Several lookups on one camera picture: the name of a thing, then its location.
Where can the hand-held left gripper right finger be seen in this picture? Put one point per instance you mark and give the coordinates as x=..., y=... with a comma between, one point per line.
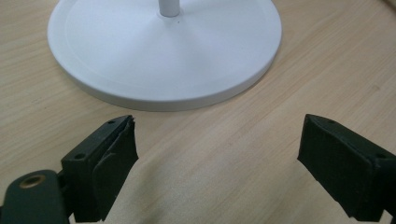
x=342, y=165

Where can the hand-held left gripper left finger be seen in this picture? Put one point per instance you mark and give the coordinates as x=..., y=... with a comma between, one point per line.
x=93, y=168

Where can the white round lamp stand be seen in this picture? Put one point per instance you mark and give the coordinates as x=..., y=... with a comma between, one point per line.
x=162, y=59

